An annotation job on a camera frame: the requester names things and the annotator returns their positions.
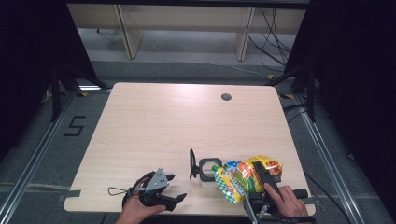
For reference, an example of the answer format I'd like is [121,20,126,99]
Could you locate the bundle of black cables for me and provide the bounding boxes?
[247,7,295,75]

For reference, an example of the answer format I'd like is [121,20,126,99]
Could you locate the yellow seasoning pouch green spout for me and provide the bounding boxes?
[211,154,284,205]

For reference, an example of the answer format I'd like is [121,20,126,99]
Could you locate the person's right hand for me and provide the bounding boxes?
[262,182,310,219]

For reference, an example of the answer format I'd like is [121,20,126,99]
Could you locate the black metal stand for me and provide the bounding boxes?
[49,61,109,123]
[266,65,318,123]

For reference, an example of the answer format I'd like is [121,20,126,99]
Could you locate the black curtain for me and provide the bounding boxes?
[283,0,396,216]
[0,0,98,163]

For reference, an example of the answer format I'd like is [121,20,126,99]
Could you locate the light wooden shelf unit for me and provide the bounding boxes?
[66,3,308,62]

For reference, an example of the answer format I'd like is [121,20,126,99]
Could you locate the person's left hand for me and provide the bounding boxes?
[115,176,168,224]

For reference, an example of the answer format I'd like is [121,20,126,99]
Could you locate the aluminium floor rail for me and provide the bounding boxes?
[293,93,366,224]
[0,89,78,219]

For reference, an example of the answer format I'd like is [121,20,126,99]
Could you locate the black floor cable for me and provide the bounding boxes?
[303,171,354,224]

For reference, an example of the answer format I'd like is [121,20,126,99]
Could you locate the thin cord loop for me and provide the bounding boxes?
[106,186,130,197]

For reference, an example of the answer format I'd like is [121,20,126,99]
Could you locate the grey tape strip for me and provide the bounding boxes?
[57,189,82,203]

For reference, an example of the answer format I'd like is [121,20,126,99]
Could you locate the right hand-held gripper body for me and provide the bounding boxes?
[242,188,318,224]

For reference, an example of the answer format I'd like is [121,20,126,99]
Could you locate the black wrist strap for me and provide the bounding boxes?
[121,171,157,209]
[261,215,318,224]

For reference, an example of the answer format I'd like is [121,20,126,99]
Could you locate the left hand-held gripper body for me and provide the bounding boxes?
[137,167,176,211]

